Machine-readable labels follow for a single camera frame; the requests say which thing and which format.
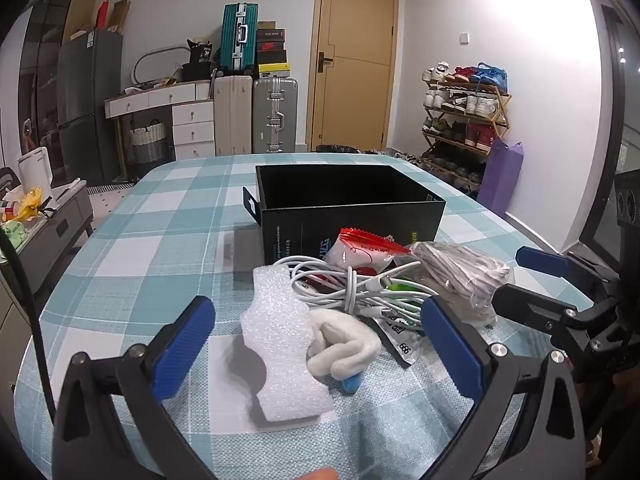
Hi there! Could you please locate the green packet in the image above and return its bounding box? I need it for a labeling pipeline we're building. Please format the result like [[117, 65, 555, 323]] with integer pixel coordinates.
[[380, 280, 426, 301]]

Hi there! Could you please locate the flat cardboard box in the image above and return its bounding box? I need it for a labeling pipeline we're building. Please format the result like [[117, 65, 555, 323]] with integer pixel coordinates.
[[63, 0, 101, 41]]

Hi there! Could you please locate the woven basket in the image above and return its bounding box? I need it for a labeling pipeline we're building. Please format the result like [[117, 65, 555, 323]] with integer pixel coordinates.
[[130, 120, 168, 163]]

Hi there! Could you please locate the purple bag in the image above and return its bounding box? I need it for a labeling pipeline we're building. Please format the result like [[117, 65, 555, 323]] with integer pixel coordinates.
[[479, 141, 525, 217]]

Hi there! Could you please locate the white foam piece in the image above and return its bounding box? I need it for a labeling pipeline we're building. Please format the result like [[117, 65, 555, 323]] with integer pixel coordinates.
[[240, 265, 336, 423]]

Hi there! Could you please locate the white desk with drawers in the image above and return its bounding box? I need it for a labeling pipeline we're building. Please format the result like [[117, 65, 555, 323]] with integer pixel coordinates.
[[104, 81, 217, 162]]

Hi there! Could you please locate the silver suitcase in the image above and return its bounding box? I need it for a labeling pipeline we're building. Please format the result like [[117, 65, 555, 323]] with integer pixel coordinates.
[[251, 77, 299, 155]]

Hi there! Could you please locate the shoe rack with shoes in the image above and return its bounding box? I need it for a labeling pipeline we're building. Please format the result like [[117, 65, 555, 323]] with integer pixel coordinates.
[[420, 62, 511, 186]]

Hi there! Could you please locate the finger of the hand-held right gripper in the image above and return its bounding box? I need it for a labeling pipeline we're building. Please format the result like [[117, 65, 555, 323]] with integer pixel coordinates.
[[516, 246, 621, 293], [492, 284, 618, 348]]

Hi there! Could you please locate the white electric kettle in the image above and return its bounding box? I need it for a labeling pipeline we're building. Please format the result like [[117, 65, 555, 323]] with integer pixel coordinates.
[[17, 147, 63, 188]]

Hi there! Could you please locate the white sock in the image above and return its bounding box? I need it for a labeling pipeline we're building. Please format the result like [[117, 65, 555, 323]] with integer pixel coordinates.
[[306, 308, 383, 380]]

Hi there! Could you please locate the black paper bag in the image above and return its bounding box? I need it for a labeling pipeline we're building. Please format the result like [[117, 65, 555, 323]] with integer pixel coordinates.
[[187, 39, 215, 66]]

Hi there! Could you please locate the black framed glass door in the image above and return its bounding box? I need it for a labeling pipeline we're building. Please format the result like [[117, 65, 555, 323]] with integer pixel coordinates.
[[580, 5, 640, 256]]

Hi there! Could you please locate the wooden shoe rack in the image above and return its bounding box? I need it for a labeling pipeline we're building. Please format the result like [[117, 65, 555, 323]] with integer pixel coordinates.
[[419, 77, 512, 193]]

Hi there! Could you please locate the grey refrigerator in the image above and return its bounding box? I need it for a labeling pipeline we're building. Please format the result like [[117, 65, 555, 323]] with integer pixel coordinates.
[[56, 29, 123, 183]]

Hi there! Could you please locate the white cable bundle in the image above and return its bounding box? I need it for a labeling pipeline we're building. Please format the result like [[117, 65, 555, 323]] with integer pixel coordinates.
[[272, 255, 436, 331]]

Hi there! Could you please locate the yellow snack bag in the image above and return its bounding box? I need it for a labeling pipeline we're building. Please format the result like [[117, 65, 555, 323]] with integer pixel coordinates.
[[12, 187, 46, 221]]

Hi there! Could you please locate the teal suitcase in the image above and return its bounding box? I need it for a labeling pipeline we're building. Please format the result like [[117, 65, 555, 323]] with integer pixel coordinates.
[[220, 2, 260, 73]]

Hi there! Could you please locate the bag of white yarn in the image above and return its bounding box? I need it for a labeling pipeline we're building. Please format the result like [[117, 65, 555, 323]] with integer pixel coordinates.
[[407, 241, 516, 328]]

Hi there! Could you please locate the dark glass cabinet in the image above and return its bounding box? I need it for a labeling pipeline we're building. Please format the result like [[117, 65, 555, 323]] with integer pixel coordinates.
[[17, 0, 81, 156]]

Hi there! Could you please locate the wooden door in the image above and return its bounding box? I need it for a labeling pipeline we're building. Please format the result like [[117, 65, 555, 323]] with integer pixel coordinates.
[[311, 0, 400, 153]]

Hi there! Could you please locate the black cardboard box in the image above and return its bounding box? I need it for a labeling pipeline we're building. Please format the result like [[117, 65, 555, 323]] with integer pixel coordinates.
[[243, 163, 447, 266]]

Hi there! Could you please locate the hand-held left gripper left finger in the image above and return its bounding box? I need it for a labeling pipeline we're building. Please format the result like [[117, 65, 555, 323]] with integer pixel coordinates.
[[52, 296, 217, 480]]

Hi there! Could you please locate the beige suitcase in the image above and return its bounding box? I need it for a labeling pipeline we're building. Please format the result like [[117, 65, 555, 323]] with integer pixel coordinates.
[[213, 75, 254, 157]]

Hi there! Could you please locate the oval mirror frame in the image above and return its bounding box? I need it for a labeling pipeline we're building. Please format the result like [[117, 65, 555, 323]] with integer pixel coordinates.
[[132, 46, 188, 86]]

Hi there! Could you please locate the black cable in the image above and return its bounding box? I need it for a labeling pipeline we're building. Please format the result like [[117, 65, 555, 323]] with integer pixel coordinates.
[[0, 230, 58, 421]]

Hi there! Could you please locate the grey coffee table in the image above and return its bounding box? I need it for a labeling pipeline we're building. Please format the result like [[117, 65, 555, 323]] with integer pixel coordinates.
[[0, 177, 95, 266]]

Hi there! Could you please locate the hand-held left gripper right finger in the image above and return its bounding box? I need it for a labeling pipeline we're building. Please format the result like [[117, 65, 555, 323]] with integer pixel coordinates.
[[421, 295, 586, 480]]

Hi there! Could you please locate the green snack bag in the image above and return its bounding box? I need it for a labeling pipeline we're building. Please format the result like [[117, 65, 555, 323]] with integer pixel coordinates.
[[0, 222, 26, 251]]

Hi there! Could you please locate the red white packet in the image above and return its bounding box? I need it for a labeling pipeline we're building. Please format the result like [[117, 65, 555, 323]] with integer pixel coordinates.
[[322, 227, 411, 271]]

